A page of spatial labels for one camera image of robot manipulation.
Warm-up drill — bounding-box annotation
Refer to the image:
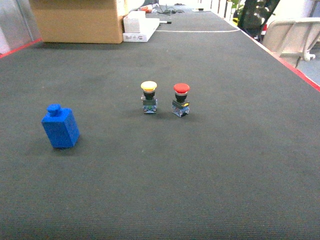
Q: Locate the white plastic chair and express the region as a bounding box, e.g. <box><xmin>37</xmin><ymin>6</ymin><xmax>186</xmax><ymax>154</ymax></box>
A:
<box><xmin>262</xmin><ymin>17</ymin><xmax>320</xmax><ymax>68</ymax></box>

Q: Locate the yellow mushroom push button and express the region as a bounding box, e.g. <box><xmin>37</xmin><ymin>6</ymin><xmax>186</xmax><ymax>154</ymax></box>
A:
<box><xmin>140</xmin><ymin>81</ymin><xmax>158</xmax><ymax>114</ymax></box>

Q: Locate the brown cardboard box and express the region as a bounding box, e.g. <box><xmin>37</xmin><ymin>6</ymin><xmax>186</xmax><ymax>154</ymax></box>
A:
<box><xmin>29</xmin><ymin>0</ymin><xmax>128</xmax><ymax>44</ymax></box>

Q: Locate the blue bottle-shaped plastic part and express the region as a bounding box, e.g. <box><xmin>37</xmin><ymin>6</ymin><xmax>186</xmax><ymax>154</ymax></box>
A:
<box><xmin>41</xmin><ymin>103</ymin><xmax>80</xmax><ymax>149</ymax></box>

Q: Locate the red mushroom push button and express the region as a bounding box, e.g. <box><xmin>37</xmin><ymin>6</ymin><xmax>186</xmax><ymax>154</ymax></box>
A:
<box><xmin>172</xmin><ymin>83</ymin><xmax>190</xmax><ymax>118</ymax></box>

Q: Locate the black marker pen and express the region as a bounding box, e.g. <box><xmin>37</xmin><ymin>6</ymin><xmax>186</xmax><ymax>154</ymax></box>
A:
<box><xmin>159</xmin><ymin>20</ymin><xmax>172</xmax><ymax>24</ymax></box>

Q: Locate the small white box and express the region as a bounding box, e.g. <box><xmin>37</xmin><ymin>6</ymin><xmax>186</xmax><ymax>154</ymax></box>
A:
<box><xmin>123</xmin><ymin>11</ymin><xmax>146</xmax><ymax>33</ymax></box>

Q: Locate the flat white box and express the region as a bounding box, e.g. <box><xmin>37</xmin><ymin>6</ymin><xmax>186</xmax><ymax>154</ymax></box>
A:
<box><xmin>123</xmin><ymin>18</ymin><xmax>160</xmax><ymax>43</ymax></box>

